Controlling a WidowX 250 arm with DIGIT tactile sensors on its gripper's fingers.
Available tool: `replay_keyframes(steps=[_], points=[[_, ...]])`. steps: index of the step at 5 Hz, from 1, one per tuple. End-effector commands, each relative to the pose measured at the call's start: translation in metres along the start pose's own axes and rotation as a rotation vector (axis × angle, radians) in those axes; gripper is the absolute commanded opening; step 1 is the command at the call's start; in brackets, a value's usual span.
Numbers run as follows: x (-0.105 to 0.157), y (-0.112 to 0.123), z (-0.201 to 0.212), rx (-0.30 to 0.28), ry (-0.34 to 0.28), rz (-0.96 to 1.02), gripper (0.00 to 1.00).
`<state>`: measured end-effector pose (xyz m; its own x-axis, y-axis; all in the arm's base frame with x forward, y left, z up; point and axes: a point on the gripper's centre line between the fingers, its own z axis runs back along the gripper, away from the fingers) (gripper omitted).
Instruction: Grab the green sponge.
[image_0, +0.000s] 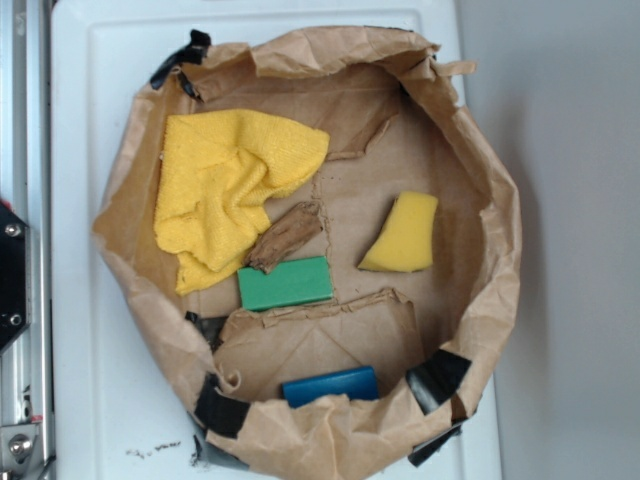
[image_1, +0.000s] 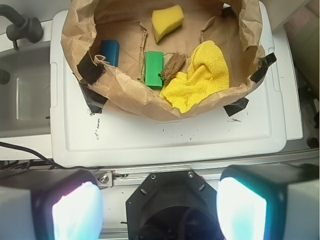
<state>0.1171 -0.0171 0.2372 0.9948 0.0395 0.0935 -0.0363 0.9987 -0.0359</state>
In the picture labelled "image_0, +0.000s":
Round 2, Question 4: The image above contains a crumpled brown paper roll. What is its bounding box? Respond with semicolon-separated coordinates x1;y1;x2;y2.
243;201;323;274

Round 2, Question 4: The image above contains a brown paper bag bin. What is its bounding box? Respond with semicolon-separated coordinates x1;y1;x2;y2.
92;26;522;479

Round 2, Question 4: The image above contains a green rectangular sponge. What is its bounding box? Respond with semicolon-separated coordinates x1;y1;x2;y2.
237;256;333;311

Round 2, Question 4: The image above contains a blue rectangular sponge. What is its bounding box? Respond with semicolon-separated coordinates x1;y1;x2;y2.
282;366;379;408

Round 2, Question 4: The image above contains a yellow microfiber cloth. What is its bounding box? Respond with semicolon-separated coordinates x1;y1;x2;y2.
154;109;330;296

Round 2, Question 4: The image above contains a white plastic tray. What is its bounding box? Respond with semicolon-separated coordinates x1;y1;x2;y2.
48;0;505;480

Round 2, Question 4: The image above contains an aluminium frame rail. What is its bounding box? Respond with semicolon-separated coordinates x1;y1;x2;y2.
1;1;56;479

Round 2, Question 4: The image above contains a black metal bracket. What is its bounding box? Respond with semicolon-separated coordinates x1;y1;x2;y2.
0;200;28;354

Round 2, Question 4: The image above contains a yellow foam sponge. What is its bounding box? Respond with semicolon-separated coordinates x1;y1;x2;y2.
358;191;439;273

